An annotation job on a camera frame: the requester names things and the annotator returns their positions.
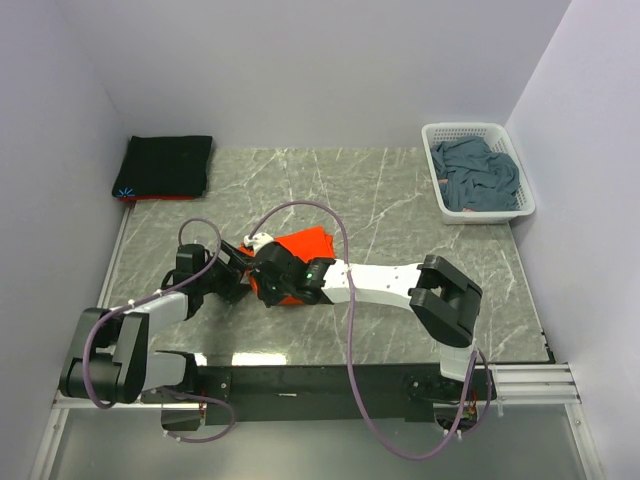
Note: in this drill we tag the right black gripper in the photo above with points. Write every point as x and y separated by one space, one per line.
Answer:
268 298

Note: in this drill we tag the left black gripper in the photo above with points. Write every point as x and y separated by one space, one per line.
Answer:
235 269

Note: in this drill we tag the orange t shirt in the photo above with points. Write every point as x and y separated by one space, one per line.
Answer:
306 244

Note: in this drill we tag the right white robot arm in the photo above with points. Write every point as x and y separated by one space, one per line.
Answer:
444 300

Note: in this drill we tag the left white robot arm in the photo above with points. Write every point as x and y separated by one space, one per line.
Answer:
121 364

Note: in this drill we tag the folded red t shirt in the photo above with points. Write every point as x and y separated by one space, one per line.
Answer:
155 198

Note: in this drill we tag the folded black t shirt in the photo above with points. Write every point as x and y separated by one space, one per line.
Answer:
173 166

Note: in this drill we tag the black base crossbar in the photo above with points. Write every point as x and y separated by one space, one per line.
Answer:
304 393

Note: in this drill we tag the grey blue t shirt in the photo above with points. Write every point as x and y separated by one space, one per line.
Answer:
472 177

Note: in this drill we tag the white plastic laundry basket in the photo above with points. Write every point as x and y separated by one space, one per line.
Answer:
498 140

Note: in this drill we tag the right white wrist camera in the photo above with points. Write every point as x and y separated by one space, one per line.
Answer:
257 241

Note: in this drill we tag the aluminium frame rail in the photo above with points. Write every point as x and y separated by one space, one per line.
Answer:
535 429

